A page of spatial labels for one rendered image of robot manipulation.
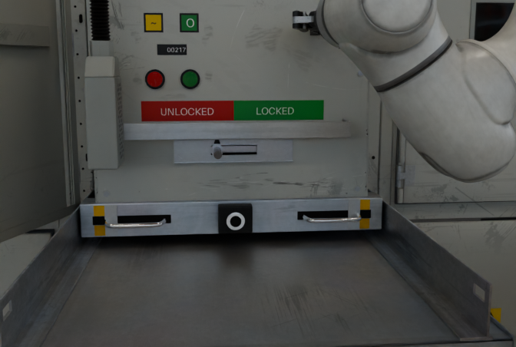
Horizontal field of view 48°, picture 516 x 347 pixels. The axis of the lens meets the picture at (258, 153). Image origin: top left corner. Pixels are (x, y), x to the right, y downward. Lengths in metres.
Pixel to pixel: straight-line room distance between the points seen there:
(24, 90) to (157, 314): 0.61
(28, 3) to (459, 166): 0.89
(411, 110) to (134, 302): 0.45
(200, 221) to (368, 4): 0.57
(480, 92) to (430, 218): 0.80
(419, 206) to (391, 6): 0.89
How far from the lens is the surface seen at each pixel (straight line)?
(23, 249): 1.40
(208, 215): 1.04
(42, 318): 0.81
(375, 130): 1.36
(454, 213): 1.47
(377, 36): 0.60
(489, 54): 0.70
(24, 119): 1.24
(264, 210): 1.04
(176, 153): 1.03
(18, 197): 1.24
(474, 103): 0.67
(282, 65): 1.03
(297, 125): 0.99
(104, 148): 0.93
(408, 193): 1.39
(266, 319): 0.77
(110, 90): 0.92
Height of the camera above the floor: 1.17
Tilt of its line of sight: 9 degrees down
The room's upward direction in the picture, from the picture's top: straight up
